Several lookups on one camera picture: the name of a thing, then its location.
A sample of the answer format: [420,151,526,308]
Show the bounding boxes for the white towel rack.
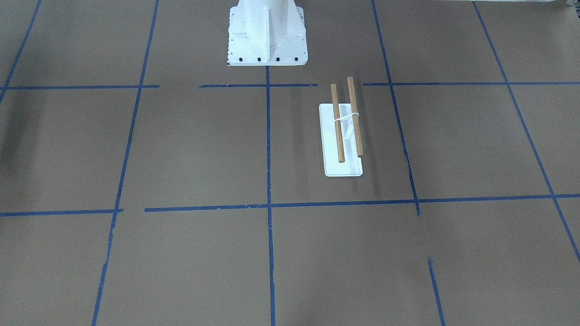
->
[319,76,364,177]

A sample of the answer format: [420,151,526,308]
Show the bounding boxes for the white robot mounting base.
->
[227,0,309,66]

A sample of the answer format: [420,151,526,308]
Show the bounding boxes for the blue tape line lengthwise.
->
[265,66,276,326]

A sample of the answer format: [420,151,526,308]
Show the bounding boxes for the blue tape line crosswise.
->
[0,193,580,217]

